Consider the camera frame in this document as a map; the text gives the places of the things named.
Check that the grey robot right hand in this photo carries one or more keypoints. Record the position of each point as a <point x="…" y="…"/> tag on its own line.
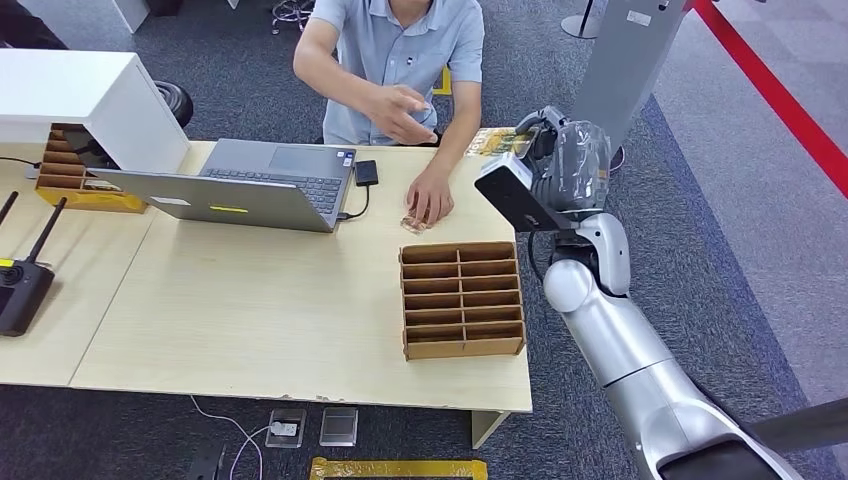
<point x="583" y="166"/>

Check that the person's right hand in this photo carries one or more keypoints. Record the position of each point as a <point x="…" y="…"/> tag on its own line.
<point x="397" y="116"/>

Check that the person's left hand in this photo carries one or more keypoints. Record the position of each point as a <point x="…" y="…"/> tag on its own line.
<point x="430" y="195"/>

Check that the printed card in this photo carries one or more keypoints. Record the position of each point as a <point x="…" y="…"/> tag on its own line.
<point x="497" y="141"/>

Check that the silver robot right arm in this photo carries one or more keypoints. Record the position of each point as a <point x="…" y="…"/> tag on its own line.
<point x="616" y="331"/>

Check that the person's left forearm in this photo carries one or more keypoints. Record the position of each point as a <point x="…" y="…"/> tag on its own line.
<point x="460" y="126"/>

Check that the person's right forearm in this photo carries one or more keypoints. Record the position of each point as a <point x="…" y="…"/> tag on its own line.
<point x="331" y="83"/>

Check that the card in clear sleeve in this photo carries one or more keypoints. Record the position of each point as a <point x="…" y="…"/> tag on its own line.
<point x="411" y="226"/>

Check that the person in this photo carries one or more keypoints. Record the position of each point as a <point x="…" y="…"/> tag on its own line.
<point x="23" y="26"/>
<point x="404" y="53"/>

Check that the black external drive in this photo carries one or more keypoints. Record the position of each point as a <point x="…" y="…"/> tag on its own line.
<point x="366" y="173"/>

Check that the grey kiosk stand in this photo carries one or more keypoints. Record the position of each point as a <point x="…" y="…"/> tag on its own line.
<point x="629" y="66"/>

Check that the empty cardboard slot organizer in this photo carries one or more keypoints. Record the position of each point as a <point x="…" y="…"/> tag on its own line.
<point x="464" y="301"/>

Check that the round stanchion base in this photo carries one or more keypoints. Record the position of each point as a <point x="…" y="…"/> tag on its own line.
<point x="578" y="28"/>

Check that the black chair base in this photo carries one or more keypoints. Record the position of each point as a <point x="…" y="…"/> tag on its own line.
<point x="291" y="13"/>

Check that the red barrier belt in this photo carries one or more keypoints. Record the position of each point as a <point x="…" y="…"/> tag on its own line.
<point x="768" y="86"/>

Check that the grey laptop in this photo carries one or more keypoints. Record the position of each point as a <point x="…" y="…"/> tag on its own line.
<point x="199" y="199"/>

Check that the black wheel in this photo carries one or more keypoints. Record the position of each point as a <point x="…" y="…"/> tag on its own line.
<point x="179" y="102"/>

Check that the wooden table leg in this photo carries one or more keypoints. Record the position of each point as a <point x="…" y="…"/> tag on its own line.
<point x="487" y="427"/>

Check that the metal floor plate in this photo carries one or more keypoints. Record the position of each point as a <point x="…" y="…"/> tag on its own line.
<point x="338" y="427"/>

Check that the floor socket with plug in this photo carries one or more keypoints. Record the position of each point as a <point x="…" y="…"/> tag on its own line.
<point x="286" y="428"/>

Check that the yellow floor tape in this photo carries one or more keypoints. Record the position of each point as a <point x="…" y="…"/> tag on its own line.
<point x="397" y="469"/>

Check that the white furniture corner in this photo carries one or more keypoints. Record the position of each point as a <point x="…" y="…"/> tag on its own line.
<point x="131" y="12"/>

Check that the white box cabinet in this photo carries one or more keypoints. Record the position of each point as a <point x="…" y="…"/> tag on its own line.
<point x="66" y="86"/>

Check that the dark grey bar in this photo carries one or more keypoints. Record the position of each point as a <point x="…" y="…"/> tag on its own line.
<point x="802" y="424"/>

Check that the cardboard slot organizer, yellow base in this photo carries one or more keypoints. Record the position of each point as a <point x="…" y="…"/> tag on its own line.
<point x="60" y="177"/>

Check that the black floor object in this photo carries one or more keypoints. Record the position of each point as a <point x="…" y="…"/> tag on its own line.
<point x="205" y="462"/>

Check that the black remote controller with antennas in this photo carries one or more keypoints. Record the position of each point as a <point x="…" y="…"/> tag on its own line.
<point x="23" y="291"/>

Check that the black wrist camera, pale box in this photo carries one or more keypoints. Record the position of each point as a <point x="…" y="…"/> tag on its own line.
<point x="517" y="199"/>

